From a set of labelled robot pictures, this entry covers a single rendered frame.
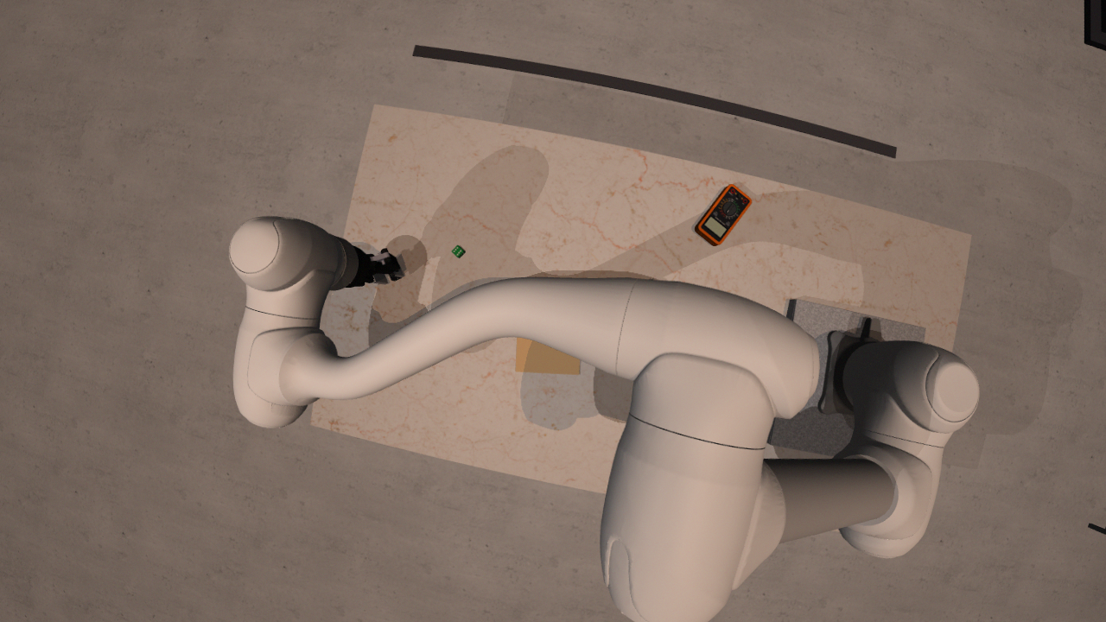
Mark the tan flat mat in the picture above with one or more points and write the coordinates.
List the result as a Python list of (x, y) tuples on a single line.
[(535, 357)]

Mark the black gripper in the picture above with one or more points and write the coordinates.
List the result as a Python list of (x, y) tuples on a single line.
[(369, 261)]

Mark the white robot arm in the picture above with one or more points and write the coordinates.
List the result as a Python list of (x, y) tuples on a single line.
[(689, 513)]

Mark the orange digital multimeter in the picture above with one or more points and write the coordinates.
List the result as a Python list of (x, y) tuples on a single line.
[(723, 215)]

